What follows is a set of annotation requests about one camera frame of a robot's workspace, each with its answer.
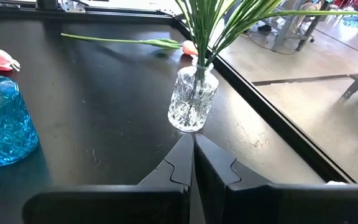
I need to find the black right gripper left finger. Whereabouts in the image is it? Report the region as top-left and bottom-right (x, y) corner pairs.
(22, 134), (195, 224)

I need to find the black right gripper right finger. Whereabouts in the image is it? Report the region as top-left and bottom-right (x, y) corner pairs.
(194, 134), (358, 224)

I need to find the blue cut-glass vase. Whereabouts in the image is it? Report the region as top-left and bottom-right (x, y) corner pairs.
(0, 63), (40, 167)

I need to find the clear cut-glass vase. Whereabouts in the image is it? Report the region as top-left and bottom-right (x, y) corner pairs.
(167, 57), (220, 133)

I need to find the blue artificial flower bunch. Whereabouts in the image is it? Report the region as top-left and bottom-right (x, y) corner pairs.
(174, 0), (358, 73)

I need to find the silver metal mounting bracket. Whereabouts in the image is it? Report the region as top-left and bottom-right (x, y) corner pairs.
(60, 0), (87, 14)

